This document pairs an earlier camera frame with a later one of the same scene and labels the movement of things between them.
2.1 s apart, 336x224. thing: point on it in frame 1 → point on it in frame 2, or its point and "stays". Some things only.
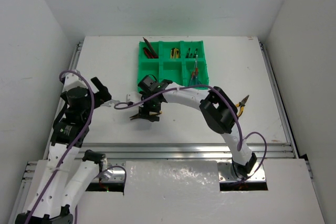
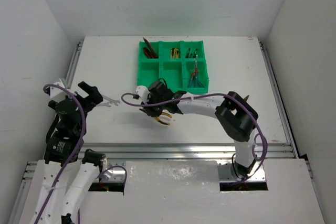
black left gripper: [102, 94] → [87, 97]
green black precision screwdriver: [187, 55] stays
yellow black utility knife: [172, 53] stays
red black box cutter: [149, 54] stays
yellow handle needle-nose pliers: [151, 113] → [166, 123]
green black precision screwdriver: [194, 56] stays
